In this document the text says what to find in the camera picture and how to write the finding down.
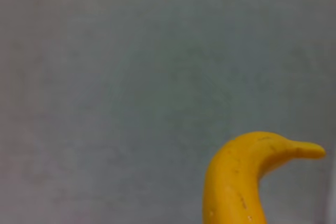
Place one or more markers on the yellow banana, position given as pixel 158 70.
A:
pixel 231 176

